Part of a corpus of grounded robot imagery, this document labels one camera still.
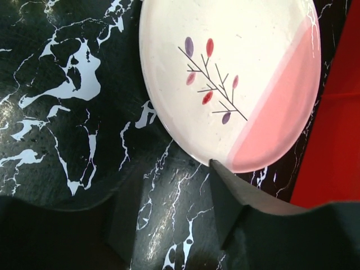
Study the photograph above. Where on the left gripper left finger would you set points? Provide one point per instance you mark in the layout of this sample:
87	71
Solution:
95	231

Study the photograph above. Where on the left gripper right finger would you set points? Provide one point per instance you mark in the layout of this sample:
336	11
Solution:
259	231

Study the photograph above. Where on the pink cream round plate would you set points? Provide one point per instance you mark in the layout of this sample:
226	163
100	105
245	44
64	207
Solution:
233	81

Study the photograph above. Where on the red plastic bin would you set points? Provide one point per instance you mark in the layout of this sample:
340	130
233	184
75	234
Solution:
330	169

